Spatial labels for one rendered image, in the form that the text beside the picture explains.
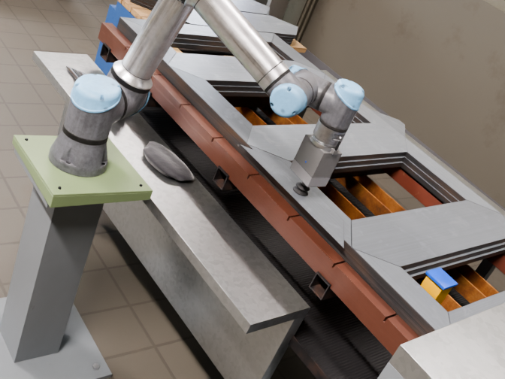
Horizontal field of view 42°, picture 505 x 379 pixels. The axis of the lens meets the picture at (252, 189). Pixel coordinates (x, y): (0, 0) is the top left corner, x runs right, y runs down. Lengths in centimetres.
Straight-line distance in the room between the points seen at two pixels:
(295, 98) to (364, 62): 359
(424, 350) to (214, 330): 93
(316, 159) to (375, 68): 335
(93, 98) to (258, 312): 65
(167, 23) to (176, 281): 78
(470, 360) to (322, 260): 57
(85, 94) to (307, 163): 57
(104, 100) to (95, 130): 8
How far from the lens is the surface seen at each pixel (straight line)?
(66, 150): 172
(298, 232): 165
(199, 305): 194
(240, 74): 226
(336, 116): 158
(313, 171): 163
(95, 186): 170
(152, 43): 171
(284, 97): 144
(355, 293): 156
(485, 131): 441
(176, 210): 178
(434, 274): 164
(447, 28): 462
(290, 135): 198
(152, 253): 211
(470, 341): 119
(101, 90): 167
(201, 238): 171
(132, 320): 241
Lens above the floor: 166
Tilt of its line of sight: 29 degrees down
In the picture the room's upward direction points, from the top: 24 degrees clockwise
